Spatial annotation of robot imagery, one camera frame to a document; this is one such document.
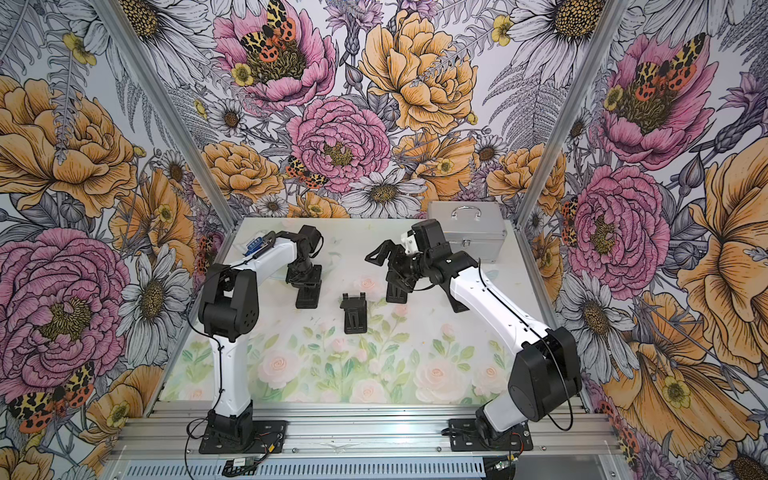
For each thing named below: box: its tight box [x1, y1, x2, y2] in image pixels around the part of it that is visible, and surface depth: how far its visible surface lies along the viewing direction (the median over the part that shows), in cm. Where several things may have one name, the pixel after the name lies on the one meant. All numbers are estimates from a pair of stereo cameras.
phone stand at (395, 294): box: [386, 282, 408, 304], surface depth 100 cm
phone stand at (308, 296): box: [295, 280, 322, 309], surface depth 101 cm
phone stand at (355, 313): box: [340, 292, 367, 334], surface depth 93 cm
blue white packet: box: [242, 236, 269, 257], surface depth 114 cm
